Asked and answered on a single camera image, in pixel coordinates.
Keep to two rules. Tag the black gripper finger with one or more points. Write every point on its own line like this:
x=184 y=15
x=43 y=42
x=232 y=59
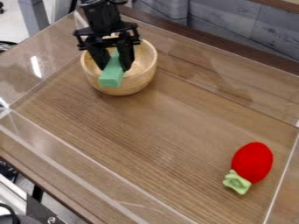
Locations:
x=100 y=55
x=125 y=51

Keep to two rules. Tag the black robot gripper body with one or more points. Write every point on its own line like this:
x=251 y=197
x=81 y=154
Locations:
x=107 y=38

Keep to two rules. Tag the green rectangular stick block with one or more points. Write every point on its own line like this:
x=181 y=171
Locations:
x=112 y=74

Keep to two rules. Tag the light brown wooden bowl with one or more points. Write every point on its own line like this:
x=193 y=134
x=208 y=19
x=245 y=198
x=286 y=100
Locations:
x=136 y=77

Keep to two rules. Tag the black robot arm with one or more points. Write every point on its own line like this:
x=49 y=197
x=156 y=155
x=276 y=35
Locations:
x=101 y=14

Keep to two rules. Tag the black metal table leg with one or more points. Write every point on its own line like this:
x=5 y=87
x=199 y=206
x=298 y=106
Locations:
x=37 y=193

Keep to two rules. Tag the red plush strawberry toy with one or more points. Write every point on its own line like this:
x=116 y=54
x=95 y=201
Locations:
x=251 y=164

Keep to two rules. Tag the clear acrylic corner bracket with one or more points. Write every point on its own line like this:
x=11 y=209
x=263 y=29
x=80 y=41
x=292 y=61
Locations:
x=79 y=21

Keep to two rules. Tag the clear acrylic tray wall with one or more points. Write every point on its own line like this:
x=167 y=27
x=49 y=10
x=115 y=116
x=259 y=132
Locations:
x=141 y=159

